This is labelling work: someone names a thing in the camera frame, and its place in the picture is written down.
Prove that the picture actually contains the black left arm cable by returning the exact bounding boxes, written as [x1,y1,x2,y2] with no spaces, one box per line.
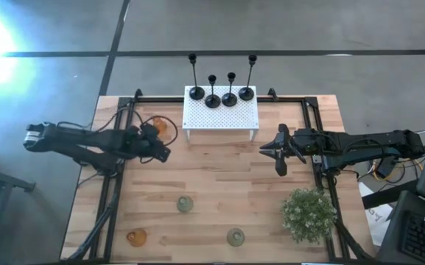
[97,106,179,166]

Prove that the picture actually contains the clear ribbed glass candle holder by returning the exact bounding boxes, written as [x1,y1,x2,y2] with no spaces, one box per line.
[176,195,194,213]
[226,227,246,248]

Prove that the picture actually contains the white perforated shelf riser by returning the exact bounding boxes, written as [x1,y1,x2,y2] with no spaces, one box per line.
[181,85,260,143]

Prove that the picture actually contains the tall black candlestick holder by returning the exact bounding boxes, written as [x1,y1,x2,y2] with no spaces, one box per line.
[238,54,258,102]
[188,53,206,102]

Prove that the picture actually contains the black tripod stand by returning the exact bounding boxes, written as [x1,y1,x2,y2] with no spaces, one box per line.
[0,146,36,265]

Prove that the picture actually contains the black keyboard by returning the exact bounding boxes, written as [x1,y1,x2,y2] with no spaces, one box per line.
[399,211,425,264]

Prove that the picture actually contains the black aluminium table frame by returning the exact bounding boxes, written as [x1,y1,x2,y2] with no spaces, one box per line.
[61,88,377,263]

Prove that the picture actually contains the green potted plant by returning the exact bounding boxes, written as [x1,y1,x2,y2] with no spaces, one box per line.
[281,187,338,244]

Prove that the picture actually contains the short black candlestick holder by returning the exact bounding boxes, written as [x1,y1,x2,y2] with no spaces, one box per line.
[204,74,222,110]
[221,71,239,108]

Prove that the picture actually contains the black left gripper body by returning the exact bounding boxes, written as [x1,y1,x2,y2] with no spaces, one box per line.
[125,123,161,159]

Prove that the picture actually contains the white paper sheet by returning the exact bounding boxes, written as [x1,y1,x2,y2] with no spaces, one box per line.
[357,182,393,247]

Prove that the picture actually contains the yellow cable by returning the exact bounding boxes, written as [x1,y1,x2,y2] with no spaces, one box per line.
[370,157,425,183]

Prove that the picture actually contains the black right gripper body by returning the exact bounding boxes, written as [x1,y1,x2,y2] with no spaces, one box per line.
[274,123,315,177]

